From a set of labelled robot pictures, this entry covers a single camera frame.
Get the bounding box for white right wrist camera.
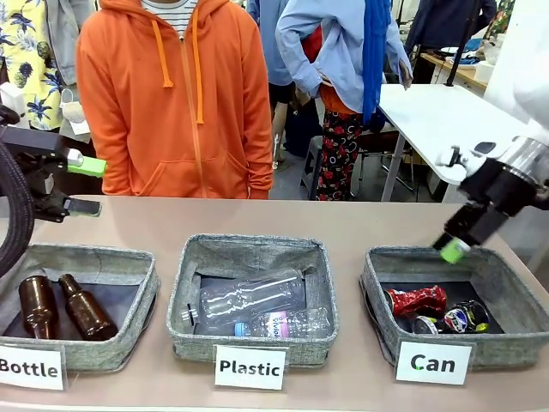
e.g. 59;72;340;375
435;141;498;184

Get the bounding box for grey fabric basket can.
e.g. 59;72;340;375
359;245;549;373

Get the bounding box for white sign reading can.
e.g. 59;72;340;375
394;341;476;386

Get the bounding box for grey hanging jacket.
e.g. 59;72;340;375
45;0;94;87

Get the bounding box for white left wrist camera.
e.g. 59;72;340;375
0;83;27;130

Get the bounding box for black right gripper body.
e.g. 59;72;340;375
457;159;538;215

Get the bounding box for grey fabric basket bottle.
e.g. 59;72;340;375
0;243;160;373

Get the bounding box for person in orange hoodie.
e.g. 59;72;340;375
75;0;275;201

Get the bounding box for white mesh pouch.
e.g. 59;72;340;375
59;88;92;145

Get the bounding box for small clear bottle blue cap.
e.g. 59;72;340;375
233;306;332;338

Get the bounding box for white side table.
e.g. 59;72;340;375
377;82;533;203

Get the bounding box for white paper roll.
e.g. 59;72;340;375
474;59;498;85

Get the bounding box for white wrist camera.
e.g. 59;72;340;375
435;141;498;184
0;83;27;130

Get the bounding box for figure blue shirt floral trousers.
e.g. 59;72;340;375
274;0;415;202

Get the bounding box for person left forearm orange sleeve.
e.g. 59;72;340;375
239;85;275;201

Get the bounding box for wooden work table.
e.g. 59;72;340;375
419;51;490;94

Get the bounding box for crushed red can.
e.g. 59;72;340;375
383;285;449;318

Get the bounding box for person right forearm orange sleeve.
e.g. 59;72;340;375
75;85;130;197

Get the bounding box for black corrugated cable hose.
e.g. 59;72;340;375
0;105;36;278

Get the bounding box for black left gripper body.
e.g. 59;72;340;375
0;126;69;199

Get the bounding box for grey step stool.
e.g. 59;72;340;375
299;136;325;201

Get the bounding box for brown glass bottle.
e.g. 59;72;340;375
17;275;61;340
57;273;119;342

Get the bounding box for white sign reading bottle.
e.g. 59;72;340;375
0;342;68;391

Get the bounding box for crushed black cola can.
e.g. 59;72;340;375
411;299;492;336

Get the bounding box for large clear plastic bottle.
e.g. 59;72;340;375
184;268;308;336

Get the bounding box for figure in yellow floral shirt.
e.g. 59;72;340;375
0;0;63;132

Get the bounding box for white sign reading plastic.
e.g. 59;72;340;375
213;343;287;391

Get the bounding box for grey fabric basket plastic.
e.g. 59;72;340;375
166;233;340;367

